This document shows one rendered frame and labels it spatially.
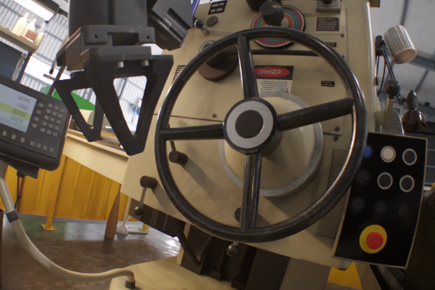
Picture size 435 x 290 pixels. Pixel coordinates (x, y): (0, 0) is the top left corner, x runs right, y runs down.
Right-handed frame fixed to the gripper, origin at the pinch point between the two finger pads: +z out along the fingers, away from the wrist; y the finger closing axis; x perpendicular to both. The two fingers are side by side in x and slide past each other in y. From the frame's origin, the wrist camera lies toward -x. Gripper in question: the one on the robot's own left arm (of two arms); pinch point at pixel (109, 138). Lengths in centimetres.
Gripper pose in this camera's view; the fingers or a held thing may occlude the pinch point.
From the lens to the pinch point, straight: 23.0
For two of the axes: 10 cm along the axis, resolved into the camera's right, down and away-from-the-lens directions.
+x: -6.4, 2.0, -7.4
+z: 0.9, 9.8, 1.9
